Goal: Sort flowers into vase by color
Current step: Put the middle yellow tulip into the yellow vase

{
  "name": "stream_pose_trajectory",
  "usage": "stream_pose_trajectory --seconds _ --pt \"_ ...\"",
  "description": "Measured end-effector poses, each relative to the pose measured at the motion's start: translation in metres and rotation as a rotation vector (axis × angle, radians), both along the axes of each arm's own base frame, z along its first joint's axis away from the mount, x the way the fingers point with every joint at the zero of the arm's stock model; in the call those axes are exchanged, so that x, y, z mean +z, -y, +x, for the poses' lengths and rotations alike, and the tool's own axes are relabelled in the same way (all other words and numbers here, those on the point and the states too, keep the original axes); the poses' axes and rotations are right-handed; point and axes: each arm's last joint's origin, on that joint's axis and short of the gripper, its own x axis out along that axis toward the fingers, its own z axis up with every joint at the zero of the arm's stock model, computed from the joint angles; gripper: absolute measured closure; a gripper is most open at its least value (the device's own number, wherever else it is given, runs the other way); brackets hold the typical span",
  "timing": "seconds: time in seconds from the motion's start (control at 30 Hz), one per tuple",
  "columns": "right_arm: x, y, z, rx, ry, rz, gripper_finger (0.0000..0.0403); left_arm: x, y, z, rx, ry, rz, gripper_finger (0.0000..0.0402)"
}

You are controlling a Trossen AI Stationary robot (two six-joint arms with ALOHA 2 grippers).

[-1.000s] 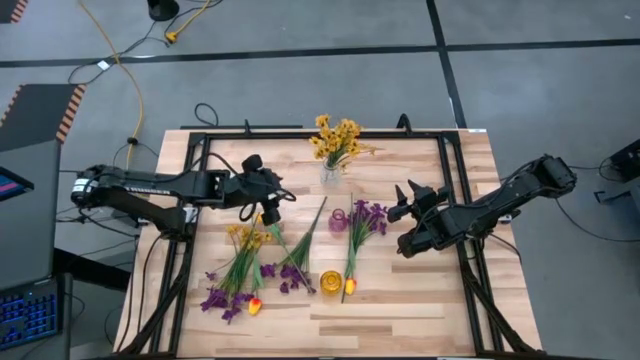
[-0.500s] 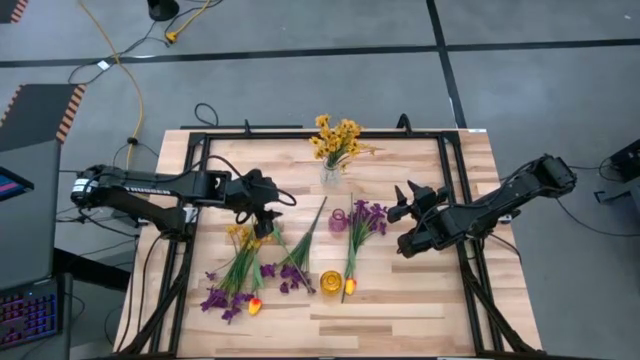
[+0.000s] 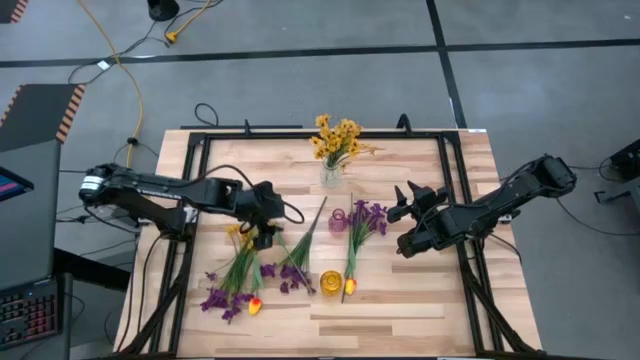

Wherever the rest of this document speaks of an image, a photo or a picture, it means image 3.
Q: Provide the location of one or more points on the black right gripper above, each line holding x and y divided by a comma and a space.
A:
422, 202

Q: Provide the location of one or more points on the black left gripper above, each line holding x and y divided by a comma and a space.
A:
262, 205

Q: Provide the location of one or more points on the yellow artificial flower bunch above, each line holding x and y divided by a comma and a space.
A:
240, 265
335, 137

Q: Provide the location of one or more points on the orange yellow artificial tulip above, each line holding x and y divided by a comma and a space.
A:
350, 286
255, 306

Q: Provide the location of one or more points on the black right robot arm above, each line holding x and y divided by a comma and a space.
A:
500, 205

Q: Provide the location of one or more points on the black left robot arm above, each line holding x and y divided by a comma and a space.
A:
165, 189

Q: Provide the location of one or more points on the pink glass vase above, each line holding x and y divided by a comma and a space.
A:
338, 222

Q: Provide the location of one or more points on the clear glass vase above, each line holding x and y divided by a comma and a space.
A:
331, 176

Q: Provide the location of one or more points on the amber glass vase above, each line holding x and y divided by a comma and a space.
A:
331, 283

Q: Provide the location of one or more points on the black desk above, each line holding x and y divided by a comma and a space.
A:
90, 270

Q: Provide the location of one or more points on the gray metal stand foot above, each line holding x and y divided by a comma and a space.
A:
620, 192

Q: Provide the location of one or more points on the black equipment box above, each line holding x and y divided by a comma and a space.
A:
627, 160

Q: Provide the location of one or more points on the white paper tag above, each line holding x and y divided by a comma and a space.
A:
103, 64

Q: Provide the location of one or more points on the gray laptop with backlit keyboard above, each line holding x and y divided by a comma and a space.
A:
25, 225

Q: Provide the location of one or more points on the black round stand base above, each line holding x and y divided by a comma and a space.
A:
162, 9

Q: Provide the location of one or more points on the large black orange-striped mat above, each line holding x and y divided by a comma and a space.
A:
35, 115

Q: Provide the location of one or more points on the small black orange-striped mat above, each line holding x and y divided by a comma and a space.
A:
7, 9

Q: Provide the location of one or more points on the black metal table frame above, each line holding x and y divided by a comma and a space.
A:
400, 135

